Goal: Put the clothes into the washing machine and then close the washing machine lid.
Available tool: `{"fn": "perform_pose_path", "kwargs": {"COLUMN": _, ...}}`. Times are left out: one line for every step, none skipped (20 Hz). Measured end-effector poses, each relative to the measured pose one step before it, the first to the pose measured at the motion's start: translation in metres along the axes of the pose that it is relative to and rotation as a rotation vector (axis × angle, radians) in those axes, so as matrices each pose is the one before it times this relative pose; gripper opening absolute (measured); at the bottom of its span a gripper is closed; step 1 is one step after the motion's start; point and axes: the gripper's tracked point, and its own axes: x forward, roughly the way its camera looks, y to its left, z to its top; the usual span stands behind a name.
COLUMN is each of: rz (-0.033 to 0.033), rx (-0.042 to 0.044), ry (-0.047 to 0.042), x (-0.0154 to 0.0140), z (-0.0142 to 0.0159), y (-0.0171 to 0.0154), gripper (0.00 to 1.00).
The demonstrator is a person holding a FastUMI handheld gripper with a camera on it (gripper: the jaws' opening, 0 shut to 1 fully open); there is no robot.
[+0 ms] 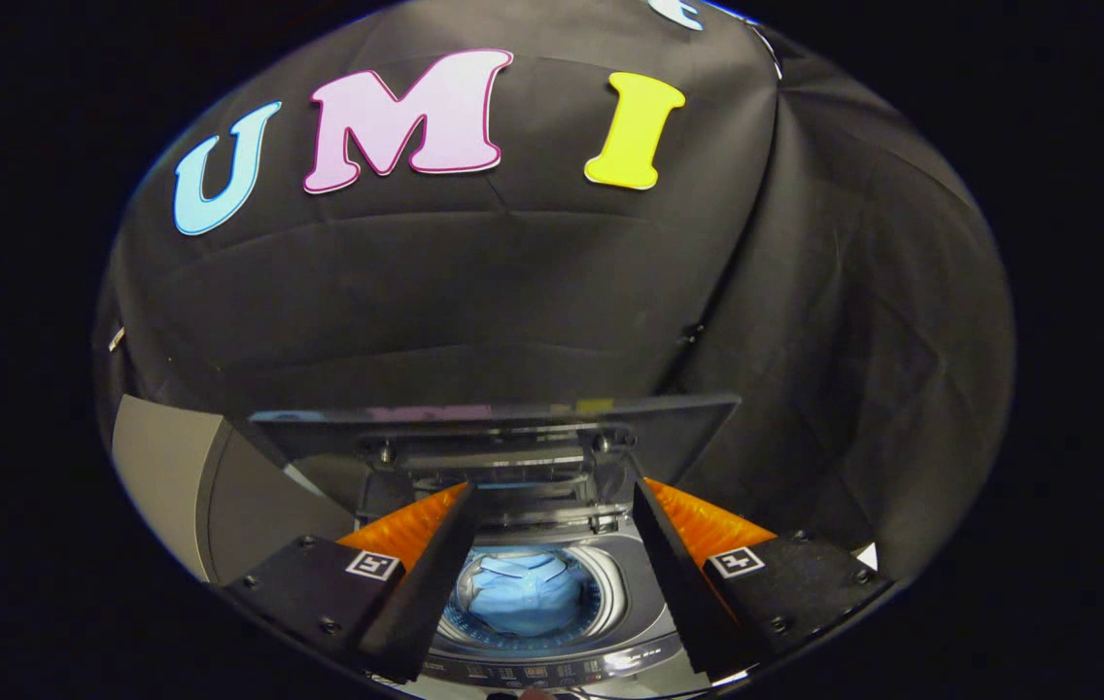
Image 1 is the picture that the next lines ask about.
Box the light blue polo shirt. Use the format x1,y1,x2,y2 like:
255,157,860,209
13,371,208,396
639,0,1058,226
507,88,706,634
465,552,594,638

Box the black backdrop cloth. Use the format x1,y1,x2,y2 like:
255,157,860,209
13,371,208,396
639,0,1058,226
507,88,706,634
92,0,1017,584

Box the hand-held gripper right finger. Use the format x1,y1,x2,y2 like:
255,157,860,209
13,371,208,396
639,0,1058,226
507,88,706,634
630,475,897,682

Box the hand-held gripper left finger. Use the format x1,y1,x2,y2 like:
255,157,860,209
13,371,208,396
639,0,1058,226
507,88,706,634
220,480,480,684

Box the grey washing machine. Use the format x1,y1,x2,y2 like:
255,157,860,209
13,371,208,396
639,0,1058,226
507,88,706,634
358,457,708,699

